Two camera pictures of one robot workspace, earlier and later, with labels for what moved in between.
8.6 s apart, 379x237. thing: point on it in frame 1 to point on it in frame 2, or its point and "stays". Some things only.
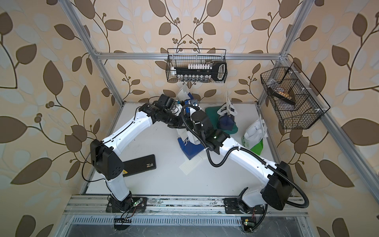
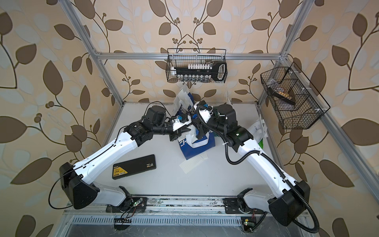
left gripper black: x=178 y=122 to x=175 y=134
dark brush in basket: x=284 y=97 stays
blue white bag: x=189 y=144 stays
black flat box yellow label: x=139 y=165 stays
